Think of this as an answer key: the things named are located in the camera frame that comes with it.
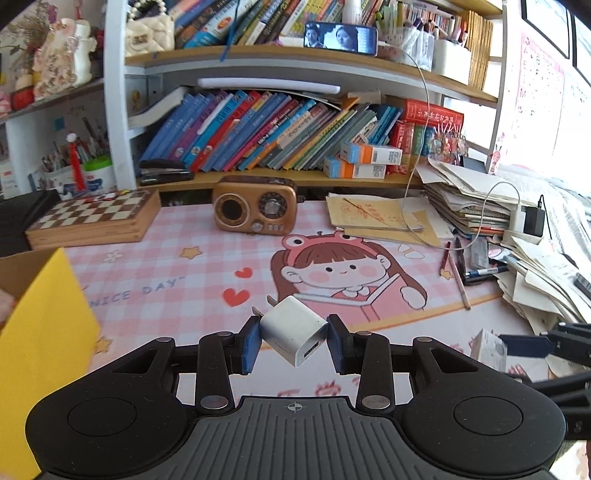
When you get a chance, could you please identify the black stapler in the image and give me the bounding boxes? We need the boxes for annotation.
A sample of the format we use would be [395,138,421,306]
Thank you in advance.
[139,160,194,186]

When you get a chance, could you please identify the orange white box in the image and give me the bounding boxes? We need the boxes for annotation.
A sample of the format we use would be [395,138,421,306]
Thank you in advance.
[341,141,403,164]
[323,155,387,179]

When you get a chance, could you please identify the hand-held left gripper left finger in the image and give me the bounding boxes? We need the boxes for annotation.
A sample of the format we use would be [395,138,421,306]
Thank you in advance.
[83,315,262,412]

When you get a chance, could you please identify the white cubby shelf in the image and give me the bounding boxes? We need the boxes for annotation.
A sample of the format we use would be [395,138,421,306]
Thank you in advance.
[0,78,112,199]

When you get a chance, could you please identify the row of upright books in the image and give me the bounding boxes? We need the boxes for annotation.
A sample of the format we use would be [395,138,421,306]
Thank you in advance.
[168,0,495,90]

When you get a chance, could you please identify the pink wall poster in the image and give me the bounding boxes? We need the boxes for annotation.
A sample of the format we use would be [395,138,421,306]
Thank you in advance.
[496,32,566,167]

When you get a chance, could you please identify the cartoon acrylic charms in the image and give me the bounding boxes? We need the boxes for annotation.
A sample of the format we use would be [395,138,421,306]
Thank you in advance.
[429,129,467,155]

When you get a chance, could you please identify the white usb charger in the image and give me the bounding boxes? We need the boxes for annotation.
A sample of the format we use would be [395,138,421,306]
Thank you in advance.
[252,295,329,367]

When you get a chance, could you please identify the wooden retro radio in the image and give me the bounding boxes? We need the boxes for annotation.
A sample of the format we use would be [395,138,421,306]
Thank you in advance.
[212,175,298,236]

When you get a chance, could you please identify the red tassel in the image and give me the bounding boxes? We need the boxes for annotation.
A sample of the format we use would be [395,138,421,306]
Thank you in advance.
[67,133,88,192]

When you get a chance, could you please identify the wooden pencil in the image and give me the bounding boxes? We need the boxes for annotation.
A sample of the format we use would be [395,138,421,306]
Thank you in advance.
[448,256,472,310]

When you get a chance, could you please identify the white small carton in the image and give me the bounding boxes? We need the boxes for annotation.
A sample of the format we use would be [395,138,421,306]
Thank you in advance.
[470,329,509,374]

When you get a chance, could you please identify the black electronic keyboard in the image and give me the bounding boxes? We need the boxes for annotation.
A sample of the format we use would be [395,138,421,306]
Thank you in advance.
[0,189,61,257]

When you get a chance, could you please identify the smartphone showing video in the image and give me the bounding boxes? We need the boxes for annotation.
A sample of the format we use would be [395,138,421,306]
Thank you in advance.
[303,21,379,57]

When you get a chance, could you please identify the white charging cable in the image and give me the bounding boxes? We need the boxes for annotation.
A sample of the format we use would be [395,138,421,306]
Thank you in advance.
[401,54,522,245]

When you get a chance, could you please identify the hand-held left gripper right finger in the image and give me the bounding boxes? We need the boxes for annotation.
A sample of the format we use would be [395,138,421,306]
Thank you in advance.
[327,315,506,412]

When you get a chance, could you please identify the stack of papers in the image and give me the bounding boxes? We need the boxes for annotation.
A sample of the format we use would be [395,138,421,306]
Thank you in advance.
[416,157,591,333]

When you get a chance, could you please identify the green lid canister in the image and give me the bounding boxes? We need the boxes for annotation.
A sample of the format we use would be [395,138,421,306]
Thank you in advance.
[83,157,116,192]

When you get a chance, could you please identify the red round pot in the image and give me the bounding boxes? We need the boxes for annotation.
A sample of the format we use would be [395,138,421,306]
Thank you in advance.
[9,85,35,112]

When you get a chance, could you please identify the wooden chessboard box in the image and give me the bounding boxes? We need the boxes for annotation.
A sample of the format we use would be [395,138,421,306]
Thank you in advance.
[25,188,162,250]

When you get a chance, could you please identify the black picture frame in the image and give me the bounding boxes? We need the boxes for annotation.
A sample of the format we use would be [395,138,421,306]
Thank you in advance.
[522,0,571,58]

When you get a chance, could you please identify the blue pen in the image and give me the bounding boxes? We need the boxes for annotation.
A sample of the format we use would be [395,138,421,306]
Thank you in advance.
[464,265,509,280]

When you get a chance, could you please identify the row of leaning blue books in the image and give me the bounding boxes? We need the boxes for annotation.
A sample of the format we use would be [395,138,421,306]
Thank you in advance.
[139,90,402,174]

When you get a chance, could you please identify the yellow cardboard box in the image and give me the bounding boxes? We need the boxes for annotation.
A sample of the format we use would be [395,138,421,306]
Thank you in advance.
[0,247,102,480]

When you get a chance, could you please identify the white shelf pen container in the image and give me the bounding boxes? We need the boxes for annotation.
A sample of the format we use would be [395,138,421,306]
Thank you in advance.
[431,39,472,86]

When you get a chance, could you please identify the black power adapter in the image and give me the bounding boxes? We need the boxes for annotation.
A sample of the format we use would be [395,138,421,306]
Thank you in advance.
[523,196,546,238]

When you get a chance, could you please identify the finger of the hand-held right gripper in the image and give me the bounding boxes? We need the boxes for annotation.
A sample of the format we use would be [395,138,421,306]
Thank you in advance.
[499,323,591,365]
[531,371,591,409]

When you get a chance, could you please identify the red thick dictionary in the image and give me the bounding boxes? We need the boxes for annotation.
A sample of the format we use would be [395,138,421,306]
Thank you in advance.
[390,98,465,158]

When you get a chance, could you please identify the yellow paper booklet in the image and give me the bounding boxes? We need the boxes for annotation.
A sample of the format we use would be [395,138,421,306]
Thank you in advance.
[325,194,455,245]

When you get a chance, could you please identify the white quilted handbag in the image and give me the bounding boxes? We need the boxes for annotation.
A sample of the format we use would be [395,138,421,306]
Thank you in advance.
[126,0,176,57]

